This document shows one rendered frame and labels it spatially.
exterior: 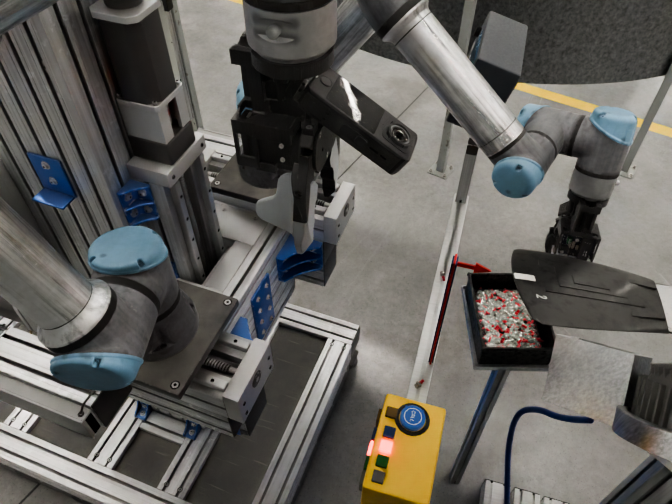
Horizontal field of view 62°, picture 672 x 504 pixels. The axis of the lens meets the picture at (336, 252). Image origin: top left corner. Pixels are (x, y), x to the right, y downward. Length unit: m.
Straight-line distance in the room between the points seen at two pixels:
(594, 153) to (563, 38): 1.65
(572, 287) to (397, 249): 1.71
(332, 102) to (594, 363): 0.78
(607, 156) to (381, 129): 0.62
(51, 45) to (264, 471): 1.32
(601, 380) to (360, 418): 1.17
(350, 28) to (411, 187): 1.82
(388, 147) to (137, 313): 0.51
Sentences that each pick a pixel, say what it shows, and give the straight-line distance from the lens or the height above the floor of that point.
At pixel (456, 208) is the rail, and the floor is 0.86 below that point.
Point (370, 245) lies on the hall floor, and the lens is 2.60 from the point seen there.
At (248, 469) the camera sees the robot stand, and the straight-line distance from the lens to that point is 1.84.
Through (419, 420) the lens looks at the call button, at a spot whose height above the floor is 1.08.
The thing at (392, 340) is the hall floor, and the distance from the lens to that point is 2.29.
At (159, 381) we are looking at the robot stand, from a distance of 1.04.
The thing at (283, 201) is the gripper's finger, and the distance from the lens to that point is 0.55.
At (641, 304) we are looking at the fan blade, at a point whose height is 1.22.
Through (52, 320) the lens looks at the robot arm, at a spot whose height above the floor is 1.31.
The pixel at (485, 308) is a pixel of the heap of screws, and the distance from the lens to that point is 1.37.
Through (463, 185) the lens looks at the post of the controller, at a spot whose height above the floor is 0.91.
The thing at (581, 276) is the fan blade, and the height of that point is 1.22.
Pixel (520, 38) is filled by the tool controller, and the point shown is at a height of 1.23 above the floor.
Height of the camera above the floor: 1.91
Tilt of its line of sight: 48 degrees down
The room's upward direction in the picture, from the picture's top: straight up
